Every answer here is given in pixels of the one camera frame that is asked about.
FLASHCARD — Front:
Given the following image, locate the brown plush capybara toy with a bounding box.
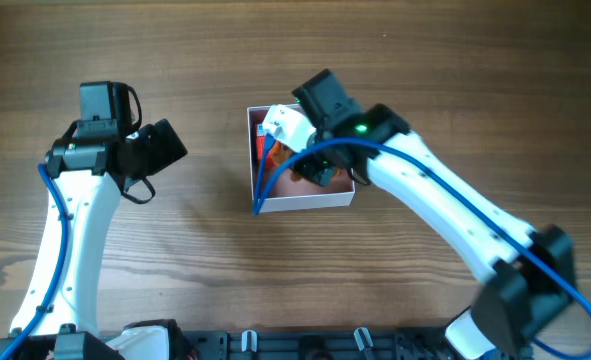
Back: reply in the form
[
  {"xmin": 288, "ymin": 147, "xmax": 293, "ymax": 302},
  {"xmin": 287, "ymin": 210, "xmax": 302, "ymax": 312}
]
[{"xmin": 269, "ymin": 142, "xmax": 294, "ymax": 167}]

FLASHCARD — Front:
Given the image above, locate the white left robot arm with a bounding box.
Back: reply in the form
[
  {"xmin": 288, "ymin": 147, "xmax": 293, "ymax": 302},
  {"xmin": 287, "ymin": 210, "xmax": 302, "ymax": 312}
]
[{"xmin": 10, "ymin": 81, "xmax": 187, "ymax": 340}]

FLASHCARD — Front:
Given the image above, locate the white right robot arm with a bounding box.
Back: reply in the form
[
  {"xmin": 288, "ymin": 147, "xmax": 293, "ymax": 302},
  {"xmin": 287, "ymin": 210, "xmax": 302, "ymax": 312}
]
[{"xmin": 292, "ymin": 69, "xmax": 576, "ymax": 358}]

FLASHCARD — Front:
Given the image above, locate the white cardboard box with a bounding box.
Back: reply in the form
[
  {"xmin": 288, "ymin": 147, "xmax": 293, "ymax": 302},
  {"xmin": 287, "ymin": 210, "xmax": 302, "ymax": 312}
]
[{"xmin": 246, "ymin": 106, "xmax": 356, "ymax": 213}]

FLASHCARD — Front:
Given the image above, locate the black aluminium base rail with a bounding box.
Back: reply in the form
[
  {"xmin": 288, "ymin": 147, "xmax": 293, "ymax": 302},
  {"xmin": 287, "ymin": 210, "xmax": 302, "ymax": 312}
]
[{"xmin": 11, "ymin": 319, "xmax": 462, "ymax": 360}]

